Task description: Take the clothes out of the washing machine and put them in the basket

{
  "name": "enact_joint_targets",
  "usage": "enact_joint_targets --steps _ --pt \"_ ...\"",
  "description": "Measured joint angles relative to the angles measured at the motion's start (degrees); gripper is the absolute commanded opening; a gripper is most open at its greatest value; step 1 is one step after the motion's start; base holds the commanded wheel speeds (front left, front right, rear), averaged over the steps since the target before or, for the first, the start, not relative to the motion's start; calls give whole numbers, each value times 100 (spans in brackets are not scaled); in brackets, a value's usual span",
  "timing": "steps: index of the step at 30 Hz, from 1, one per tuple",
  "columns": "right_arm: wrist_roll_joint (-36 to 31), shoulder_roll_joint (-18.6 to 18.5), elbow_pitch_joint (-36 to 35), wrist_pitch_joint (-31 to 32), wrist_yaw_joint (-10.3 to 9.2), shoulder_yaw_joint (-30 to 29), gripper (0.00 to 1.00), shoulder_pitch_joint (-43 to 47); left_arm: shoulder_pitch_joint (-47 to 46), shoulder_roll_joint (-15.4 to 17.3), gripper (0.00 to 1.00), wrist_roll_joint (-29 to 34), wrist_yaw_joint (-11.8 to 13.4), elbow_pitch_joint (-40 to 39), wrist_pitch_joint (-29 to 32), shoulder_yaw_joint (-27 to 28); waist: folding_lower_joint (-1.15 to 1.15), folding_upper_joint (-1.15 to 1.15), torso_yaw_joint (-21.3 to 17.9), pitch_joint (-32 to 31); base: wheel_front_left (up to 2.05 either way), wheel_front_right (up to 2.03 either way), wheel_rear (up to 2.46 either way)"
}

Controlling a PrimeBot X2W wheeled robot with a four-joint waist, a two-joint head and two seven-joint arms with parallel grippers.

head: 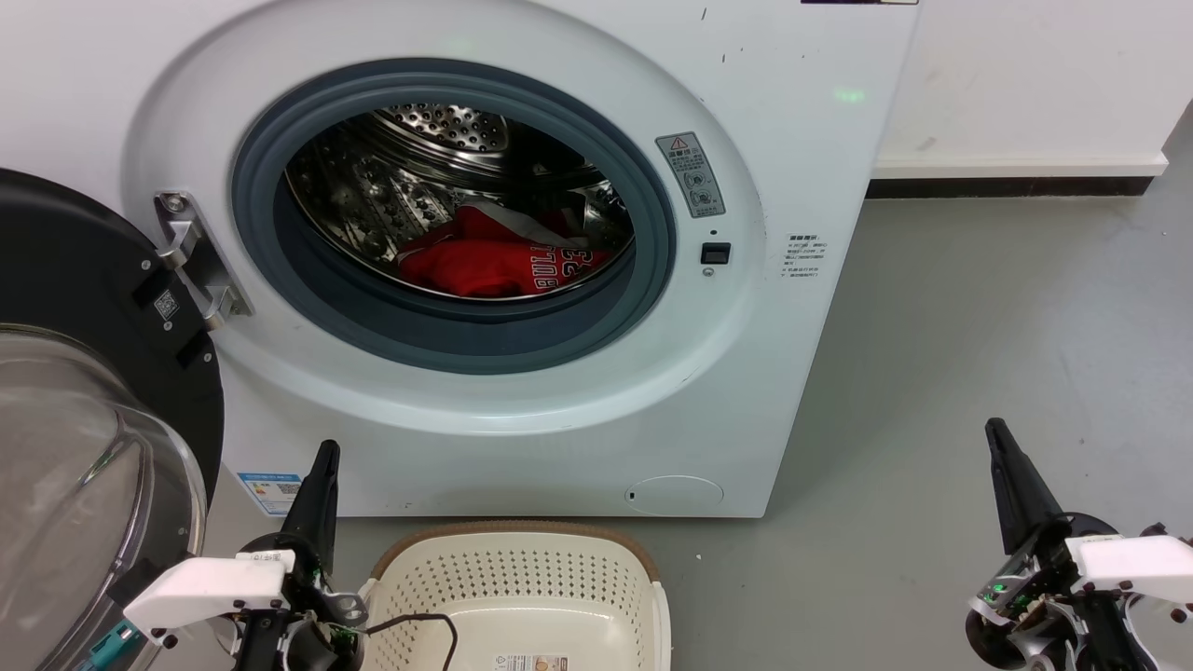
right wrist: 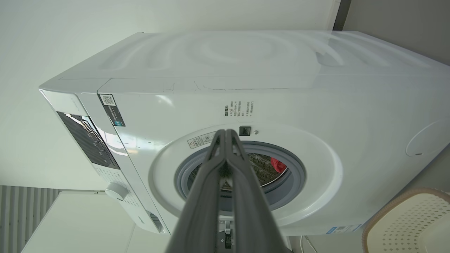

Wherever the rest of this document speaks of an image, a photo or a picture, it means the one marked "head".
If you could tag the white front-load washing machine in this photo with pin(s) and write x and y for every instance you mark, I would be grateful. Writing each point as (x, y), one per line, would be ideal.
(820, 140)

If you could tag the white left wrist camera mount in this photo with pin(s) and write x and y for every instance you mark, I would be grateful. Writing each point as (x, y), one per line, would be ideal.
(210, 587)

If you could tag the white wall ledge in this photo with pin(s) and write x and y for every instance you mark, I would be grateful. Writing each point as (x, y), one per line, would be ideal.
(1016, 166)

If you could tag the red basketball jersey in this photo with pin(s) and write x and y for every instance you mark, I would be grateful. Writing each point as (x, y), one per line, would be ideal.
(485, 261)

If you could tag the washing machine door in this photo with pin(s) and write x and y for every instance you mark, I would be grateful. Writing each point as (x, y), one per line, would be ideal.
(75, 270)

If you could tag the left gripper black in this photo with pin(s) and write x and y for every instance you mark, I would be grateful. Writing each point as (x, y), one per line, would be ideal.
(308, 596)

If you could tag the cream perforated laundry basket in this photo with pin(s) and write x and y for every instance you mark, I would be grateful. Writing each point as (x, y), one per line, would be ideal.
(522, 587)

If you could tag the blue energy label sticker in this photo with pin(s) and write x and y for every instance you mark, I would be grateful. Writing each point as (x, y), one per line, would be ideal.
(268, 490)

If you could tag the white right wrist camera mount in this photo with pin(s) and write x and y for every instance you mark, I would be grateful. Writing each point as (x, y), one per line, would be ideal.
(1137, 559)

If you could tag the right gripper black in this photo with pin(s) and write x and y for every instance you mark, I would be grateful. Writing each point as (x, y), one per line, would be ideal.
(1049, 568)

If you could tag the QR code sticker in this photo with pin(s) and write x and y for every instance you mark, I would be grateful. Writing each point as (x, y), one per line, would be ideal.
(167, 305)

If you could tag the black baseboard strip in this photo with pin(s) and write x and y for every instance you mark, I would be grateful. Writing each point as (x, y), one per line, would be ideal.
(1007, 187)

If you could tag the black door latch socket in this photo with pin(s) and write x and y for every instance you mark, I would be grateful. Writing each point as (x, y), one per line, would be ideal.
(715, 253)

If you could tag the printed paper product label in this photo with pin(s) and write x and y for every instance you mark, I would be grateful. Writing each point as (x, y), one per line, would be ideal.
(531, 664)

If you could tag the small printed text sticker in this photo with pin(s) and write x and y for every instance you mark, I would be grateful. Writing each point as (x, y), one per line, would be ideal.
(803, 256)

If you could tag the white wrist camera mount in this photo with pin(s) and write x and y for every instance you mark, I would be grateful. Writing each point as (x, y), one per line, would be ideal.
(210, 587)
(1137, 559)

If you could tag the grey rubber door gasket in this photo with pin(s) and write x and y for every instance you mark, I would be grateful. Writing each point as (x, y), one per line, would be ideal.
(447, 331)

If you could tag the silver door hinge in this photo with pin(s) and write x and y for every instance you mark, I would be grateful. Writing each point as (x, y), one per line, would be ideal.
(191, 256)

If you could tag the oval filter access cover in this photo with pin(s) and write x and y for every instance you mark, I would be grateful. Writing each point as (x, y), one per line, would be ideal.
(676, 495)

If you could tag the grey warning sticker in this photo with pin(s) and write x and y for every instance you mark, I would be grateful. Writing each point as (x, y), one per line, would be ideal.
(691, 174)

